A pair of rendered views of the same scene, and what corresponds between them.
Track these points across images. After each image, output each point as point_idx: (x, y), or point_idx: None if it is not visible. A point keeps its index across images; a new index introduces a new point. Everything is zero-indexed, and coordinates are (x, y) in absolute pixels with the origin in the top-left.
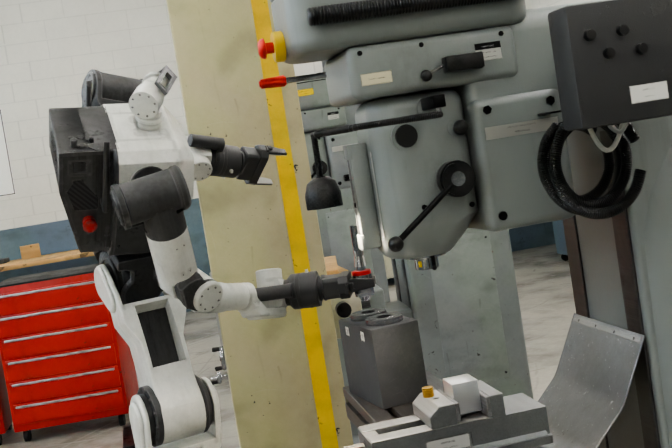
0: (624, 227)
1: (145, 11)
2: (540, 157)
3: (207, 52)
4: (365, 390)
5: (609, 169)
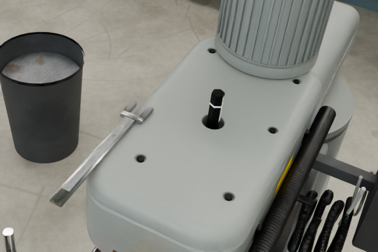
0: (288, 224)
1: None
2: (307, 246)
3: None
4: None
5: (312, 212)
